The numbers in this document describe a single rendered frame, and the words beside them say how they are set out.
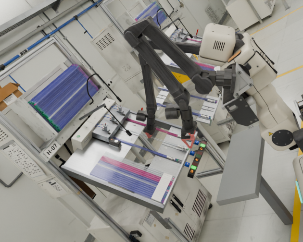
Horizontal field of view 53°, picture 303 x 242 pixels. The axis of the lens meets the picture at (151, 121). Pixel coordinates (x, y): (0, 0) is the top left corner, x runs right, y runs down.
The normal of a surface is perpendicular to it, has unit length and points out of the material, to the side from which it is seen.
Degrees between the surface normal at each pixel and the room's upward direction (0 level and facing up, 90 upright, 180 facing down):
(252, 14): 90
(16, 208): 90
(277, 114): 90
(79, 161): 45
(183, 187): 90
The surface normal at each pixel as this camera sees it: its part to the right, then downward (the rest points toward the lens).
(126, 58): -0.39, 0.61
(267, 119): -0.22, 0.52
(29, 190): 0.68, -0.31
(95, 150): 0.04, -0.73
